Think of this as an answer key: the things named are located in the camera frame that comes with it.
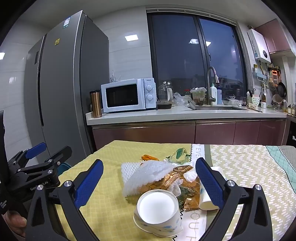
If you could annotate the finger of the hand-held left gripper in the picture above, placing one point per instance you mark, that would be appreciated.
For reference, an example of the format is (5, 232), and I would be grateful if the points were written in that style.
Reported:
(57, 160)
(35, 149)

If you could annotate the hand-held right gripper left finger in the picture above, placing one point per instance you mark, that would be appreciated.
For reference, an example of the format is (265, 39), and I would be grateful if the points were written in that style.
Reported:
(89, 183)

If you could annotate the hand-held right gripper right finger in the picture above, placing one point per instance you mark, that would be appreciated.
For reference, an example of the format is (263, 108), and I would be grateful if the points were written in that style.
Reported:
(209, 183)

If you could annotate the blue plastic bin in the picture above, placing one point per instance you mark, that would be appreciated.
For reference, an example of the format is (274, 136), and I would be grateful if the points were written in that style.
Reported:
(65, 167)

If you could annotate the floral paper cup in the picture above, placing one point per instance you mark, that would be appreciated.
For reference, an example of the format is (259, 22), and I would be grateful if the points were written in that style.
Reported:
(157, 206)
(204, 201)

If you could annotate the white tissue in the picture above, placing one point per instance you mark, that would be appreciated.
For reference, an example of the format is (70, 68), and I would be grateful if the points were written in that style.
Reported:
(189, 176)
(174, 188)

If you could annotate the orange snack wrapper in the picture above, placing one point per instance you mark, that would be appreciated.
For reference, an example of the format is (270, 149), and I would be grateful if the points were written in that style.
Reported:
(190, 204)

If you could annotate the green wrapper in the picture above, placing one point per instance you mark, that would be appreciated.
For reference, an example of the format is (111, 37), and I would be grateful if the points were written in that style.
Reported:
(178, 155)

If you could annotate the orange peel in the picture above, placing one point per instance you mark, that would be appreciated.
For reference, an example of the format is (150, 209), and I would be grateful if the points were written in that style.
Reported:
(149, 157)

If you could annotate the person's left hand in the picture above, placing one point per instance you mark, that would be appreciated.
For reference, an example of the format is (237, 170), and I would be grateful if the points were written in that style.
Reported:
(13, 221)

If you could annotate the yellow patterned tablecloth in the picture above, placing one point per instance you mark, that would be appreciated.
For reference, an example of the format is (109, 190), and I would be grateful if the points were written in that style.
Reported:
(111, 208)

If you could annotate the grey refrigerator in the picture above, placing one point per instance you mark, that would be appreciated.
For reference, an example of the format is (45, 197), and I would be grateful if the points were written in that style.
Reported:
(62, 92)

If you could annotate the copper travel tumbler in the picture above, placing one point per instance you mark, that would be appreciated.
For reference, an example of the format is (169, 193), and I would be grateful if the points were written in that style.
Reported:
(96, 106)

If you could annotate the maroon kitchen counter cabinet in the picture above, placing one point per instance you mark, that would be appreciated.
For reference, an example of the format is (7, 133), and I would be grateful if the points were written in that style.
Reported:
(143, 134)

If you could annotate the steel sink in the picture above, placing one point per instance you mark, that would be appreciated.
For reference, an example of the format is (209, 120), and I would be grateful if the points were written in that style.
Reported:
(219, 108)

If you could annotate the blue bottle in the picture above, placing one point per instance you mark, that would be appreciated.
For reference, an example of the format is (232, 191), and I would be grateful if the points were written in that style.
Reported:
(219, 97)

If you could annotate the food container with plastic wrap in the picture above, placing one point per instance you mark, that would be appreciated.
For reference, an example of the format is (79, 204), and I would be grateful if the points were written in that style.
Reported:
(198, 97)

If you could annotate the white pump bottle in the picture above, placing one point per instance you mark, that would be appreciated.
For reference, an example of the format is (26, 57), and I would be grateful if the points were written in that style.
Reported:
(213, 95)

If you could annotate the clear plastic bag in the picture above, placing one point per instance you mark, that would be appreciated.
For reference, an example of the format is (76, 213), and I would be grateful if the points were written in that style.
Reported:
(180, 99)

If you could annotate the white microwave oven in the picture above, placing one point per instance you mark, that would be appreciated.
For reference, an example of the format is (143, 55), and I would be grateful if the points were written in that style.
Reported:
(124, 96)

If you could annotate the red lid jar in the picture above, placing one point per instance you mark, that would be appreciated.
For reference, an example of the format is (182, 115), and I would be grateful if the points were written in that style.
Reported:
(187, 92)

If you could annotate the white utensil holder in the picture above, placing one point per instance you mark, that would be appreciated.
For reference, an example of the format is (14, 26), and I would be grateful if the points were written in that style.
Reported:
(255, 100)

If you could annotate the black built-in oven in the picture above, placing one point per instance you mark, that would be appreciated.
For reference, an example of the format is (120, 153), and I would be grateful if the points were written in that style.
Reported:
(291, 132)

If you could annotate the small white rack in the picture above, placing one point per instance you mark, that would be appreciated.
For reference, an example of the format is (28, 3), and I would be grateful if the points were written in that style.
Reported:
(115, 77)

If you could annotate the glass kettle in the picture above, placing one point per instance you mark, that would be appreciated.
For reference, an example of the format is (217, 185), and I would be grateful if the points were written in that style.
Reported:
(164, 92)

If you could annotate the steel kitchen faucet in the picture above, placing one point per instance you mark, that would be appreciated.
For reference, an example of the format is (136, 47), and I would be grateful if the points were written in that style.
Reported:
(208, 81)

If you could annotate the dish rack with bowls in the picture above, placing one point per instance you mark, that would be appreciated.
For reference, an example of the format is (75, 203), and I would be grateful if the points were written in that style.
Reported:
(277, 100)

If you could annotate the black frying pan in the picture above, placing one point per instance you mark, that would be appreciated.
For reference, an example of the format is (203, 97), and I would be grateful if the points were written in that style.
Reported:
(281, 90)

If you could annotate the dark sliding window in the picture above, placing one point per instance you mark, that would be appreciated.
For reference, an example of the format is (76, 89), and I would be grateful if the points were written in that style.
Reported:
(175, 51)

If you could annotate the white water heater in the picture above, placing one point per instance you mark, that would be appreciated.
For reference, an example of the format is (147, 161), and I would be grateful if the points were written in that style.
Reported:
(260, 46)

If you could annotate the blue wall shelf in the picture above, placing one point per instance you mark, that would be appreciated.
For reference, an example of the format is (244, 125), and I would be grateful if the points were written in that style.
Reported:
(259, 74)

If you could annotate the pink wall cabinet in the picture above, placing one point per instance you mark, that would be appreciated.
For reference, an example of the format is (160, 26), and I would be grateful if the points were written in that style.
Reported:
(275, 34)

